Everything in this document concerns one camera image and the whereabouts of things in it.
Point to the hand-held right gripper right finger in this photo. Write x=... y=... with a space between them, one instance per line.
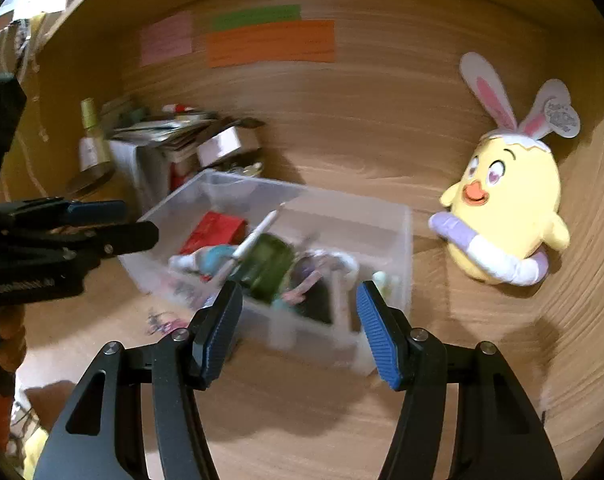
x=379 y=335

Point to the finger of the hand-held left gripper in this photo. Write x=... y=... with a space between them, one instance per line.
x=127 y=237
x=94 y=211

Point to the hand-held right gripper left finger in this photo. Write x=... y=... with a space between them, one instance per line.
x=224 y=340

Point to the dark green jar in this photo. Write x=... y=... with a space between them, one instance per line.
x=267 y=267

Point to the white pen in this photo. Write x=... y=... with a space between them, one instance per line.
x=259 y=232

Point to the clear plastic storage bin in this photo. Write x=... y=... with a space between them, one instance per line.
x=332 y=210

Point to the person's left forearm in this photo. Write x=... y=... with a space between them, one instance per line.
x=9 y=340

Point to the white carton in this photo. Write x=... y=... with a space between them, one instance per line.
x=129 y=170

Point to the small colourful trinket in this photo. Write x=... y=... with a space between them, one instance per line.
x=164 y=322

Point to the yellow-green bottle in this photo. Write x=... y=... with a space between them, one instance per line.
x=93 y=135

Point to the dark pouch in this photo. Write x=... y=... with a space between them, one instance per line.
x=312 y=295

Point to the teal soft item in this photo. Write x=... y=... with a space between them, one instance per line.
x=216 y=260

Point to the red box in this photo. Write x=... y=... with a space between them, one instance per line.
x=179 y=175

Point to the red foil packet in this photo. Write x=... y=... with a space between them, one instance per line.
x=212 y=230

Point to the small glass jars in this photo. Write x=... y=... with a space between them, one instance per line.
x=239 y=169

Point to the red and white tube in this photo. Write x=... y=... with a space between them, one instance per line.
x=179 y=108

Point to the small cardboard box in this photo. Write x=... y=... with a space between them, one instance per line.
x=227 y=144

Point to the pink paper note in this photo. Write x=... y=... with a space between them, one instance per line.
x=166 y=40

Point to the yellow chick plush toy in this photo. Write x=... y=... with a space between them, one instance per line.
x=512 y=195

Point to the orange paper note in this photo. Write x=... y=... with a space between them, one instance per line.
x=269 y=44

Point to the green paper note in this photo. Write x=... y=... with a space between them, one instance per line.
x=254 y=17

